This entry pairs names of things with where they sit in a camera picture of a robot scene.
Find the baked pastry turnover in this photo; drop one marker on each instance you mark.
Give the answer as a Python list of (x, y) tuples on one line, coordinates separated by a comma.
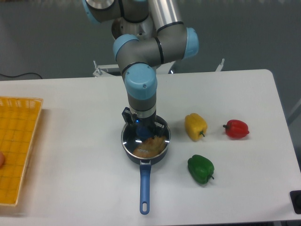
[(150, 147)]

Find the glass lid blue knob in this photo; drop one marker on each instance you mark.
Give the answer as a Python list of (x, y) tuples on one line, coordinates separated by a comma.
[(130, 139)]

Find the yellow bell pepper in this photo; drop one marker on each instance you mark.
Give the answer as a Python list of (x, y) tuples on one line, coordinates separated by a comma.
[(195, 126)]

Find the dark blue saucepan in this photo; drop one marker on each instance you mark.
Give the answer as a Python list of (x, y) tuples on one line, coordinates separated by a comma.
[(145, 174)]

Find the black device at table edge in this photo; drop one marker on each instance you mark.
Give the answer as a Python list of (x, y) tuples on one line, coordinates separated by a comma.
[(296, 201)]

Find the red bell pepper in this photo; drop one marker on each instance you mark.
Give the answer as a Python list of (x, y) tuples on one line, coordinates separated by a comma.
[(236, 129)]

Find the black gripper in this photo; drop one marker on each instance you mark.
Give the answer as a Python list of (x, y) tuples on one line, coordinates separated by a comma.
[(148, 124)]

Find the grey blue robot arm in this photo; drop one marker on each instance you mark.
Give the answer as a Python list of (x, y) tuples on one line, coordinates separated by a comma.
[(164, 39)]

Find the yellow woven basket tray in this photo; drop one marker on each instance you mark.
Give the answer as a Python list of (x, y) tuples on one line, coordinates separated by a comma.
[(19, 118)]

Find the white metal base frame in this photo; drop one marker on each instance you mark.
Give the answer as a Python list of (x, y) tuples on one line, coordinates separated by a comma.
[(113, 70)]

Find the green bell pepper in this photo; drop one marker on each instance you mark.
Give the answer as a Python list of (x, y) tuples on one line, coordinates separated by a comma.
[(201, 169)]

